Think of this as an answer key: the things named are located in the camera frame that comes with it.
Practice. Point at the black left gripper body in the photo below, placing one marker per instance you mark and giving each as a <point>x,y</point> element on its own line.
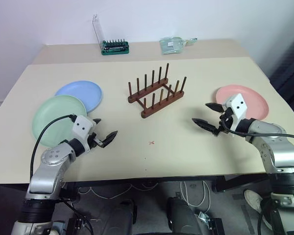
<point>94,142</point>

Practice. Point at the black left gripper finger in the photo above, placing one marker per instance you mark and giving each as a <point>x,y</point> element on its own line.
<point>110,138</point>
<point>97,121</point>

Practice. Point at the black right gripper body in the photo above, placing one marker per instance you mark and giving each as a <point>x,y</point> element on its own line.
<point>226,120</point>

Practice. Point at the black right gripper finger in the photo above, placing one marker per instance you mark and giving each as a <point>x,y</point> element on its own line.
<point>215,107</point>
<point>204,124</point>

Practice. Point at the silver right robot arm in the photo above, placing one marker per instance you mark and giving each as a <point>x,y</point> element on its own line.
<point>279,147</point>

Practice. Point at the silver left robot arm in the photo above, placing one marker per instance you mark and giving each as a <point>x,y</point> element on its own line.
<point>47,171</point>

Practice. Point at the brown wooden dish rack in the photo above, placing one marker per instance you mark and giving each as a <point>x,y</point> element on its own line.
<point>156,98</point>

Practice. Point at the blue plate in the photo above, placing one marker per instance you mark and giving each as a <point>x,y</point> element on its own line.
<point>85,94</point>

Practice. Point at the red plate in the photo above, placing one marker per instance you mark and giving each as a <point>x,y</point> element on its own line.
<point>256,100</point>

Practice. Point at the green plate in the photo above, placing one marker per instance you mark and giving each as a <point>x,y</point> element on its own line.
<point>51,117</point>

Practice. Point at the green screwdriver bit set case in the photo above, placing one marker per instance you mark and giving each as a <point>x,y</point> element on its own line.
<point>115,47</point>

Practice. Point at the clear bagged green board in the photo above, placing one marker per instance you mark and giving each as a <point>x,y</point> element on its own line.
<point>172,45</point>

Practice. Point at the white shoe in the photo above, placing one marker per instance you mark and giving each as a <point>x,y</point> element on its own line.
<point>253,199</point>

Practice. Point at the dark rounded shape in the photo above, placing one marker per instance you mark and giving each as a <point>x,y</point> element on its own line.
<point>182,215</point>

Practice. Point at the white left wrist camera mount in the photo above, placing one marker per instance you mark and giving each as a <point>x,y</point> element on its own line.
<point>82,127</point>

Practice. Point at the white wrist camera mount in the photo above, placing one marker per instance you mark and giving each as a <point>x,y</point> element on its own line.
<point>82,127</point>
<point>238,105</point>

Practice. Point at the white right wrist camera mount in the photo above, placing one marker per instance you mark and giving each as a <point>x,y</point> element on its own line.
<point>238,105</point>

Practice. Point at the black table frame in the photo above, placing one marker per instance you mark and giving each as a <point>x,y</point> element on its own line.
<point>161,181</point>

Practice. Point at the metal caster bracket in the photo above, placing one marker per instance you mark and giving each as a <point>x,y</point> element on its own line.
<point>207,219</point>

